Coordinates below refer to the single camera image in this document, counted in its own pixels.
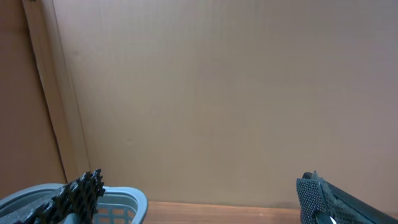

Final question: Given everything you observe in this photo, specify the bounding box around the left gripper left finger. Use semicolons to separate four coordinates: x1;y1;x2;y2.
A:
18;169;105;224

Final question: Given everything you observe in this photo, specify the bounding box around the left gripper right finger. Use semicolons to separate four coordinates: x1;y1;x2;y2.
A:
296;172;397;224

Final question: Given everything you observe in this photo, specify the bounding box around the grey plastic shopping basket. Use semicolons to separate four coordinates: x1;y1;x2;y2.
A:
1;184;148;224

